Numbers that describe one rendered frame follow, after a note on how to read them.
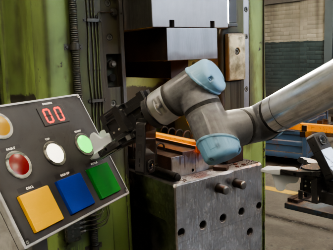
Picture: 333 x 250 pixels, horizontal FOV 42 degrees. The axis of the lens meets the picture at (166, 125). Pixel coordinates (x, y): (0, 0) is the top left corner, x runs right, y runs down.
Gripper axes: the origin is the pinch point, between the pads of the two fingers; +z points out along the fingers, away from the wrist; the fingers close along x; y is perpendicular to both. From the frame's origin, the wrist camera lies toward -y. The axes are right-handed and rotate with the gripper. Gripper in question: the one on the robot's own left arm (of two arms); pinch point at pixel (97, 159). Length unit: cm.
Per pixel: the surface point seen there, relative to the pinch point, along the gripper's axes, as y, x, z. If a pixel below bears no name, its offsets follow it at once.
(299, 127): -18, -74, -25
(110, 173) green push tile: -4.2, -2.5, 0.5
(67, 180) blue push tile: -1.8, 10.9, 0.6
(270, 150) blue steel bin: -43, -406, 102
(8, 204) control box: -1.8, 26.0, 1.3
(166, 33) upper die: 25.1, -35.4, -14.9
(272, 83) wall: 52, -867, 183
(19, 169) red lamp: 3.6, 20.7, 0.9
